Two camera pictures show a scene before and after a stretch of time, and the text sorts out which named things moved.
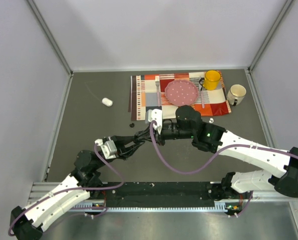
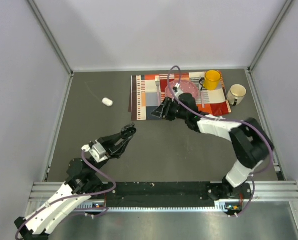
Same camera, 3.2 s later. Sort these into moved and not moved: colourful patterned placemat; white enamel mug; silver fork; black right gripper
Moved: black right gripper
Not moved: colourful patterned placemat; white enamel mug; silver fork
